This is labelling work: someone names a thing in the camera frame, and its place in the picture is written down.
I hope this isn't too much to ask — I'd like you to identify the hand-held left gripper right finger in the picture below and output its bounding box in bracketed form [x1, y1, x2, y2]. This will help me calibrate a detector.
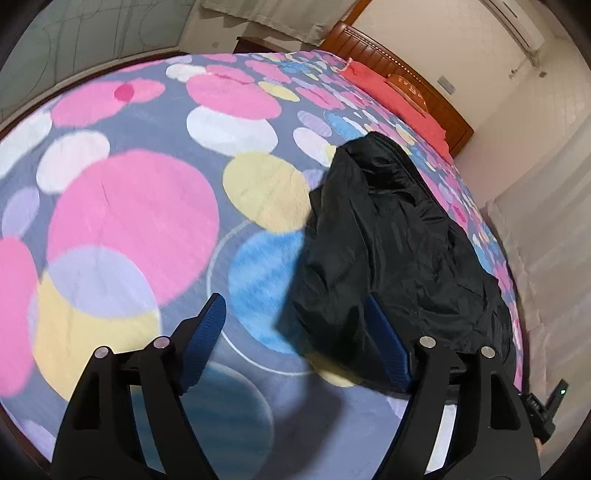
[365, 294, 541, 480]

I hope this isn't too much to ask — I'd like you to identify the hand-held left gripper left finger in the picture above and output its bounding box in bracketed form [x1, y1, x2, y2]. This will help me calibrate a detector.
[52, 292, 227, 480]

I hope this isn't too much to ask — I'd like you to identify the black padded jacket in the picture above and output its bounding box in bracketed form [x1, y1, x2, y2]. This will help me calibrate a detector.
[276, 131, 515, 393]

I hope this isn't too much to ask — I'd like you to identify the circle-patterned bedspread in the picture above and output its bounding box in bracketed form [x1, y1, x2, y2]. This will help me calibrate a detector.
[0, 48, 525, 462]

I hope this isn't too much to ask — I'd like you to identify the sheer white curtain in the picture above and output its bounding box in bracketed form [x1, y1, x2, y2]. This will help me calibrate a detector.
[480, 120, 591, 462]

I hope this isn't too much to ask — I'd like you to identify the red quilted blanket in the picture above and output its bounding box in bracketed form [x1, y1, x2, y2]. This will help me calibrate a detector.
[344, 60, 451, 155]

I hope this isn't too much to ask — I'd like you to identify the orange printed cushion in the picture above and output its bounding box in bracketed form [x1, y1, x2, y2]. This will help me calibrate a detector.
[385, 73, 430, 114]

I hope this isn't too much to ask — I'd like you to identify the wooden nightstand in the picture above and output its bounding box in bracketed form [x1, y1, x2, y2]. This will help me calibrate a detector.
[233, 36, 319, 56]

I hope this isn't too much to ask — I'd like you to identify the frosted glass wardrobe door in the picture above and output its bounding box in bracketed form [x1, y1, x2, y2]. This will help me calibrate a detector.
[0, 0, 204, 112]

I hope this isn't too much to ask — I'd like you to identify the cream window curtain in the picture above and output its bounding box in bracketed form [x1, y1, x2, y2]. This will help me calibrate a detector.
[203, 0, 361, 44]

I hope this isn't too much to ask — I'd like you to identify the white air conditioner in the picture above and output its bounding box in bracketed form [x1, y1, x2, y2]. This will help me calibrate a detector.
[482, 0, 546, 49]

